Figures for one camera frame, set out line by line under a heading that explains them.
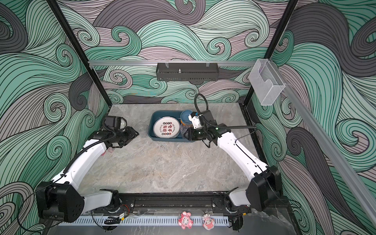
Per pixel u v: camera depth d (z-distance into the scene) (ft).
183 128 3.14
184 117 3.30
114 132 1.94
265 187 1.27
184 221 2.16
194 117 2.34
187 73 3.11
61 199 1.27
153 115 3.46
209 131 1.85
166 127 3.39
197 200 2.49
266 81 2.57
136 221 2.29
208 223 2.16
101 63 3.12
